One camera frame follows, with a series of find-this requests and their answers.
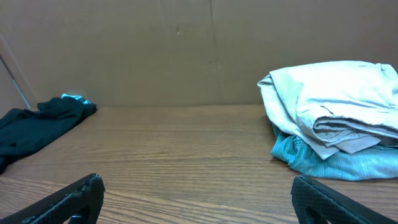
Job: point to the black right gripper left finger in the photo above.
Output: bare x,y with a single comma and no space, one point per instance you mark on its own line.
79,202

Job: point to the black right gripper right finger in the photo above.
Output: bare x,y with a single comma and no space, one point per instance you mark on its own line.
316,203

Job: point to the folded teal shirt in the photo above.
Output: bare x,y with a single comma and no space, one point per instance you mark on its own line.
377,162

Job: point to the black garment pile with logo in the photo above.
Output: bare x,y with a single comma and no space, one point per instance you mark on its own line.
25,132

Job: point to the folded beige shorts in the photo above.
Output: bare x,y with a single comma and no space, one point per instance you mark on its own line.
334,106

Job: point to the light blue garment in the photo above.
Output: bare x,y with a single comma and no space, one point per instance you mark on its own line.
77,98

